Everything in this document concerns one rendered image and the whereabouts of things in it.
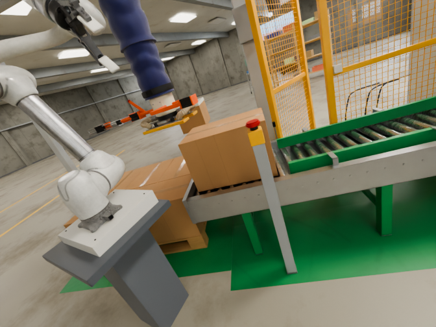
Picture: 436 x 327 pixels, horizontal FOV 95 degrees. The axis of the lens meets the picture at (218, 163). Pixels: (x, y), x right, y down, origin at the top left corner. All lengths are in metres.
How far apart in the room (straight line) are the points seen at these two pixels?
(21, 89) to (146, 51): 0.66
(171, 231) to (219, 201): 0.64
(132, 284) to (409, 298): 1.42
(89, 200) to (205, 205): 0.68
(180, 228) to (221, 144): 0.83
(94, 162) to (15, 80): 0.49
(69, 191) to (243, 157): 0.97
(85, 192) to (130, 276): 0.50
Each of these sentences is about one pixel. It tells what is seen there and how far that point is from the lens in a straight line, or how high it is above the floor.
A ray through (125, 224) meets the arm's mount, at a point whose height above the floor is 0.78.
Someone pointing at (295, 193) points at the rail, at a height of 0.48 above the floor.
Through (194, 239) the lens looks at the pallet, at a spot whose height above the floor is 0.11.
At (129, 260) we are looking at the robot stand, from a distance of 1.26.
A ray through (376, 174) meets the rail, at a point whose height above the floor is 0.50.
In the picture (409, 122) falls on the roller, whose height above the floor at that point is 0.54.
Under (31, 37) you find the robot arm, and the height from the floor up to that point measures 1.63.
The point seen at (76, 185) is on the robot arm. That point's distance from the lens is 1.13.
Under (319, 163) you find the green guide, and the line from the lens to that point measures 1.41.
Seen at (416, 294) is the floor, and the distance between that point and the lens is 1.57.
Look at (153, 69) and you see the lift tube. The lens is 1.47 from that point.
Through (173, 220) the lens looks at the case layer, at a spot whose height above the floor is 0.36.
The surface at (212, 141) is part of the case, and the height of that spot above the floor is 0.91.
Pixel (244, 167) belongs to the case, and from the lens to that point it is 1.39.
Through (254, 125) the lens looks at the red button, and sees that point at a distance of 0.93.
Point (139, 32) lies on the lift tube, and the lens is 1.50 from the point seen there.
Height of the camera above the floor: 1.28
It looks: 23 degrees down
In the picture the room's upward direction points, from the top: 20 degrees counter-clockwise
